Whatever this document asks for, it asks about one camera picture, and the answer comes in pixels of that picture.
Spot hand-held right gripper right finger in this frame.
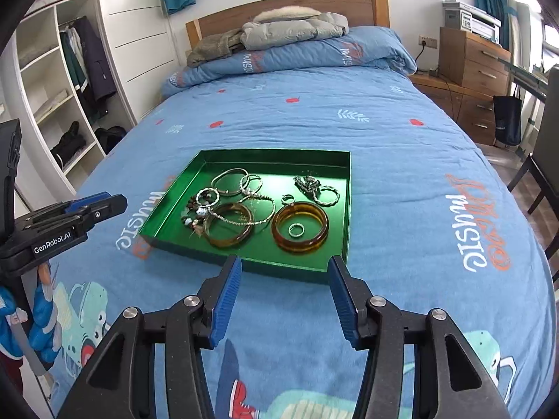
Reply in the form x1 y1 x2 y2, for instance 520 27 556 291
327 255 511 419

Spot black folded clothes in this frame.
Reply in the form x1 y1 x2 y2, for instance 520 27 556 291
50 121 87 169

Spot brown beaded charm bracelet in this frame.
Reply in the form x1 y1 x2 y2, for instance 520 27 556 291
180 196 211 240

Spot green metallic tray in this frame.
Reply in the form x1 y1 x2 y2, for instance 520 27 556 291
138 149 353 285

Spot blue printed bedsheet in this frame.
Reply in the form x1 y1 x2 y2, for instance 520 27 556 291
37 71 559 419

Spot glass desk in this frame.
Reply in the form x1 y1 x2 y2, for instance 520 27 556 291
504 58 552 97

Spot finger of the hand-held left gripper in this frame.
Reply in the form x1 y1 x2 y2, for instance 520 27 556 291
65 191 113 215
84 194 129 228

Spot dark tote bag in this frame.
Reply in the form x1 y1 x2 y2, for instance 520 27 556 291
492 84 523 147

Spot thin amber bangle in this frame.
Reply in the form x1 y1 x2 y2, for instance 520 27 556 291
202 201 255 249

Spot grey down jacket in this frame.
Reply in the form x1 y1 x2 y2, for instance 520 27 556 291
240 5 350 51

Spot wooden drawer chest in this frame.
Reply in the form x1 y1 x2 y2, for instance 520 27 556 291
438 27 512 97

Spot dark wooden chair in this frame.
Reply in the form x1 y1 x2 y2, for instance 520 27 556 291
507 65 559 289

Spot silver chain necklace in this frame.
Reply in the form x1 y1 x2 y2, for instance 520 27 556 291
217 190 277 228

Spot small twisted silver bangle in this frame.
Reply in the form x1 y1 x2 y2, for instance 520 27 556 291
196 187 221 208

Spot wooden headboard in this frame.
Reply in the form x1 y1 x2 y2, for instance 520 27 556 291
185 0 390 50

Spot white printer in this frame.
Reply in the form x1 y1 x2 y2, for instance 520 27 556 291
441 0 502 45

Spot dark hanging jacket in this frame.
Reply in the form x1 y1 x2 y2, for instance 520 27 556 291
59 16 118 119

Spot blue folded duvet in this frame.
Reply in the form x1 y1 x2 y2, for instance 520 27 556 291
160 25 419 100

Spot black floor bag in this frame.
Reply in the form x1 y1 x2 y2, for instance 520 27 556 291
94 126 128 155

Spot silver link chain bracelet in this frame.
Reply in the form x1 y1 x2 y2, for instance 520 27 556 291
293 174 322 193

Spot white open wardrobe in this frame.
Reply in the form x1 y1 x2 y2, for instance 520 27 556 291
0 0 185 199

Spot light folded clothes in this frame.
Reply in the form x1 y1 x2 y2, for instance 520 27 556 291
34 89 71 124

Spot thick amber bangle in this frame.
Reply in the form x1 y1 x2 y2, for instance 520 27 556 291
271 201 329 254

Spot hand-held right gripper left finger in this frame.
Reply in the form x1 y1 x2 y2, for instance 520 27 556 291
57 255 244 419

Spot low wooden bedside table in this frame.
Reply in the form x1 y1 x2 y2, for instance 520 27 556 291
408 72 504 147

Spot olive fleece garment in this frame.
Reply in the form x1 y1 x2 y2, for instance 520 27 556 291
186 28 246 69

